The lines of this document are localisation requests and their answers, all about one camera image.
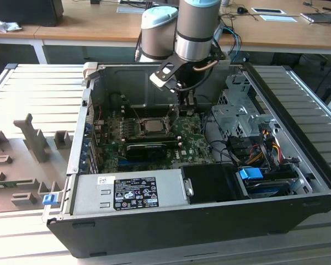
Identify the silver topped CPU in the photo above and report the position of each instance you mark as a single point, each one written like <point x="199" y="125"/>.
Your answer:
<point x="152" y="126"/>

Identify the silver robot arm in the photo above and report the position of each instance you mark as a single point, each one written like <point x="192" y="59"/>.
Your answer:
<point x="194" y="25"/>

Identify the black RAM slot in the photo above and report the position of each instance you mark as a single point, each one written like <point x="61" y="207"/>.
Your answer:
<point x="154" y="106"/>
<point x="154" y="140"/>
<point x="154" y="144"/>
<point x="154" y="109"/>
<point x="154" y="137"/>
<point x="154" y="112"/>

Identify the CPU socket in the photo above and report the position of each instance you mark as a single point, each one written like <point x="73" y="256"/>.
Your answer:
<point x="139" y="132"/>

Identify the blue expansion slot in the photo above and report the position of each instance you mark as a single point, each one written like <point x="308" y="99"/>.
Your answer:
<point x="127" y="163"/>

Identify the perforated metal drive cage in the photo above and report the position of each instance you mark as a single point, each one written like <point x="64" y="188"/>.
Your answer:
<point x="231" y="116"/>

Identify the green motherboard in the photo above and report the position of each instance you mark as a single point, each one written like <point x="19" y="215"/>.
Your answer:
<point x="193" y="143"/>

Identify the white cup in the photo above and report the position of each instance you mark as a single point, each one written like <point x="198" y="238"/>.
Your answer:
<point x="226" y="2"/>

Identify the black computer mouse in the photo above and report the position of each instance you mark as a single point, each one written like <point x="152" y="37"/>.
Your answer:
<point x="240" y="10"/>

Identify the black graphics card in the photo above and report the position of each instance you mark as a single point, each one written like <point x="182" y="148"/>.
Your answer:
<point x="146" y="153"/>

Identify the long wooden desk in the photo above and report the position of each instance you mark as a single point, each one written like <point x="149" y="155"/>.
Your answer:
<point x="99" y="25"/>

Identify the hard disk in blue carrier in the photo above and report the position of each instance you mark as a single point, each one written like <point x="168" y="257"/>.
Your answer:
<point x="249" y="174"/>

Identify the grey flat device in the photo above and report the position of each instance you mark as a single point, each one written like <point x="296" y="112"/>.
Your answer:
<point x="318" y="17"/>

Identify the silver power supply unit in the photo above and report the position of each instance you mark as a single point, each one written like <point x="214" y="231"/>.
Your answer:
<point x="93" y="193"/>

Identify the black grey PC case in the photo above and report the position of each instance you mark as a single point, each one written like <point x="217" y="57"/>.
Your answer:
<point x="154" y="237"/>

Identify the black box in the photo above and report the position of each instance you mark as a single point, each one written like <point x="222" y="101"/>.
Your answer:
<point x="24" y="12"/>

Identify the grey brown parts rack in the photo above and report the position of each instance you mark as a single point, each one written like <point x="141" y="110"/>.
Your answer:
<point x="19" y="149"/>

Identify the blue plastic latch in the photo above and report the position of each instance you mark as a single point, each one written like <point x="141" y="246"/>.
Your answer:
<point x="49" y="200"/>

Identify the crumpled white paper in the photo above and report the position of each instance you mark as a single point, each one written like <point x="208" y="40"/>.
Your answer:
<point x="5" y="26"/>

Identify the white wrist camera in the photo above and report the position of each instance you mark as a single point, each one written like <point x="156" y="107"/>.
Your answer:
<point x="158" y="80"/>

